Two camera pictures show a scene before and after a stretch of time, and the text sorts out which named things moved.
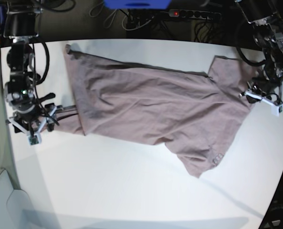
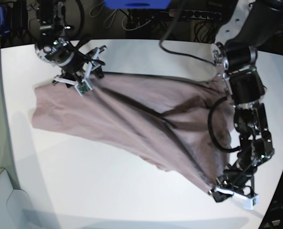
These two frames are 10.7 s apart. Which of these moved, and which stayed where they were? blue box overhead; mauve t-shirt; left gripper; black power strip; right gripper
Moved: left gripper; mauve t-shirt; right gripper
Stayed: blue box overhead; black power strip
